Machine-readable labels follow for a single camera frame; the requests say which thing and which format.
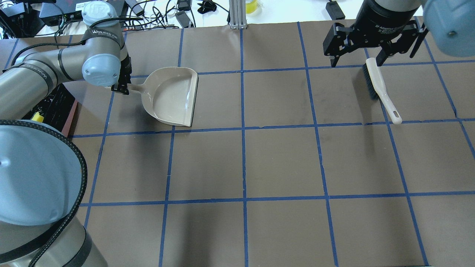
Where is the bin with black bag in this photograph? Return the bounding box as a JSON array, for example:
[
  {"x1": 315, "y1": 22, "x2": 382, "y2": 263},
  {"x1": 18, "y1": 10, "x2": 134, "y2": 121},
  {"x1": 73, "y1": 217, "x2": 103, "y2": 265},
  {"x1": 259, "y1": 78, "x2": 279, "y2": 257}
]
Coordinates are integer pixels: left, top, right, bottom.
[{"x1": 22, "y1": 83, "x2": 78, "y2": 136}]

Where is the yellow green sponge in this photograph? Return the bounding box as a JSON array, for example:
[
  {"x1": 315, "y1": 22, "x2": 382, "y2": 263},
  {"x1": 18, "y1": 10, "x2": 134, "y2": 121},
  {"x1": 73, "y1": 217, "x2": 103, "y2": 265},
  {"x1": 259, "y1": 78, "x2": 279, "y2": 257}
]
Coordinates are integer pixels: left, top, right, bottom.
[{"x1": 31, "y1": 112, "x2": 44, "y2": 123}]

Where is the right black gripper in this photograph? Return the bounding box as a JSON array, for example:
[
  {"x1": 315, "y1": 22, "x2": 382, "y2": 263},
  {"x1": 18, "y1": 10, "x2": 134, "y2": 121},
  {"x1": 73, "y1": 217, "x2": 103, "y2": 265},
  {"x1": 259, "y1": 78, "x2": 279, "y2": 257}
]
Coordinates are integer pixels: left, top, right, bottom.
[{"x1": 322, "y1": 0, "x2": 429, "y2": 67}]

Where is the beige plastic dustpan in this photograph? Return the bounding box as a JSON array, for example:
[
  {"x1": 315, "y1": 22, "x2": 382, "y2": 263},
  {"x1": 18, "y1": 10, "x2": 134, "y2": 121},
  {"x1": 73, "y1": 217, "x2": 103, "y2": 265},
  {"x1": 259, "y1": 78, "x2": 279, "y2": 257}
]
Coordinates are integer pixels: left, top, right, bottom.
[{"x1": 127, "y1": 66, "x2": 199, "y2": 127}]

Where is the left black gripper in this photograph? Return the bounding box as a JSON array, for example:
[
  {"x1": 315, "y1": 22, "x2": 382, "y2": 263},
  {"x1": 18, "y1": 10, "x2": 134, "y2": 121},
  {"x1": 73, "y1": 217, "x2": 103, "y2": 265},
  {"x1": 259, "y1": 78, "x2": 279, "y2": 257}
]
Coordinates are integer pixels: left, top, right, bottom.
[{"x1": 111, "y1": 54, "x2": 132, "y2": 96}]

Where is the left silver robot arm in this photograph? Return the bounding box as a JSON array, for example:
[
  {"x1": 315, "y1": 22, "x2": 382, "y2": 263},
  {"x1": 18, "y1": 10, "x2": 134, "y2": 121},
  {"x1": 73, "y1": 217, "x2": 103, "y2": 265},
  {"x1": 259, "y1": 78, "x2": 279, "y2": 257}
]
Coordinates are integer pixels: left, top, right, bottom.
[{"x1": 1, "y1": 0, "x2": 131, "y2": 267}]

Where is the black power adapter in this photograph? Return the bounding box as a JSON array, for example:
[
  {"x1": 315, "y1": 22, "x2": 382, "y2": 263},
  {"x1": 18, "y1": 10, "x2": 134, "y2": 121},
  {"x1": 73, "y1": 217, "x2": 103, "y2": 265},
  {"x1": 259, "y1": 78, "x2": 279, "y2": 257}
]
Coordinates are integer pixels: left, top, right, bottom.
[{"x1": 325, "y1": 0, "x2": 345, "y2": 20}]

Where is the yellow tape roll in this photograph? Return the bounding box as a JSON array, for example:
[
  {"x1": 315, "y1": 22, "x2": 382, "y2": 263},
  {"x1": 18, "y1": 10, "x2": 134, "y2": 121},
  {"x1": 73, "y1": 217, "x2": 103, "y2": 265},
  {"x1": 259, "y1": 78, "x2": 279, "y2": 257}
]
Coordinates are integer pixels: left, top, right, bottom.
[{"x1": 245, "y1": 0, "x2": 262, "y2": 15}]

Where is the aluminium frame post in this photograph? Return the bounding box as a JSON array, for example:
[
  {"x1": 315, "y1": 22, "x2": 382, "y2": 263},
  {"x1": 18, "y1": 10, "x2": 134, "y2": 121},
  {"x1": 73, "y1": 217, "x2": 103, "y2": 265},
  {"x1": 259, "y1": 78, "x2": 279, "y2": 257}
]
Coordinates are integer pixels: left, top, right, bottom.
[{"x1": 229, "y1": 0, "x2": 248, "y2": 29}]

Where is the beige hand brush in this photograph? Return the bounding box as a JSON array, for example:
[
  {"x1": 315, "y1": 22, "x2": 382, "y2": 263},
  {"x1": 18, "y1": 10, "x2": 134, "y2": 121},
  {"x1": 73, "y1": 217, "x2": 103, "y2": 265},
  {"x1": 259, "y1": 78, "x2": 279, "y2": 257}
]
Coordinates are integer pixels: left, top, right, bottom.
[{"x1": 363, "y1": 57, "x2": 402, "y2": 125}]

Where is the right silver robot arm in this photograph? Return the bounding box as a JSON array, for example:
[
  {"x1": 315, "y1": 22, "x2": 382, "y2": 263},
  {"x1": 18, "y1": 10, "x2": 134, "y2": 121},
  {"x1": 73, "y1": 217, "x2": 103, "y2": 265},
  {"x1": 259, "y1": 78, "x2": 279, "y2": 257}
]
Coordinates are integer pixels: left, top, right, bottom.
[{"x1": 322, "y1": 0, "x2": 475, "y2": 67}]

